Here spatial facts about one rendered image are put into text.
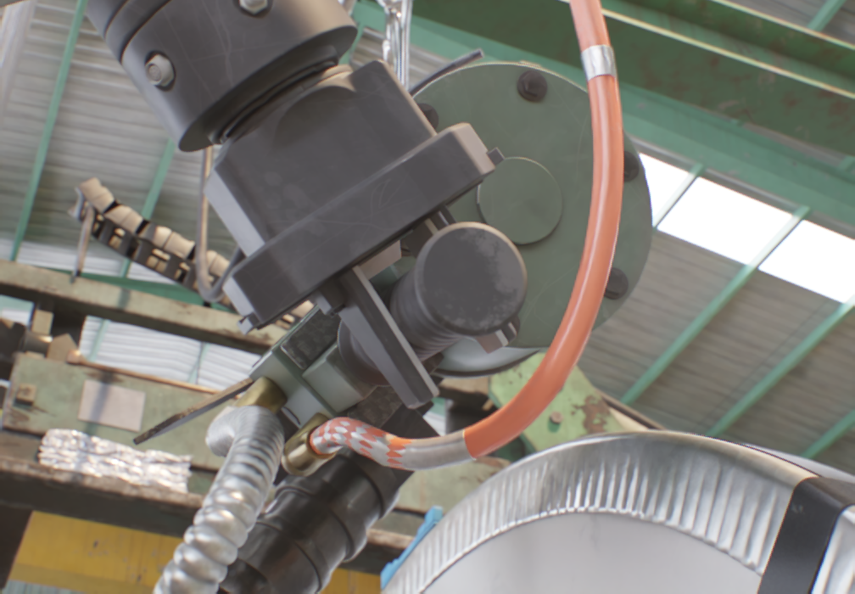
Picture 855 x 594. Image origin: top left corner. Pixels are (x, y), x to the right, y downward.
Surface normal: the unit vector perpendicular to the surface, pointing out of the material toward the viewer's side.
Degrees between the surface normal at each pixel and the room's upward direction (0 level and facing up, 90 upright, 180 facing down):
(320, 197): 115
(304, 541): 101
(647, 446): 90
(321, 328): 105
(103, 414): 90
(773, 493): 92
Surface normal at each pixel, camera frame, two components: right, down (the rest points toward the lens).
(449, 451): -0.36, -0.09
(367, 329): -0.77, 0.52
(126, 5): -0.49, 0.32
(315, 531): 0.49, -0.33
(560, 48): 0.00, 0.77
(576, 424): 0.21, -0.62
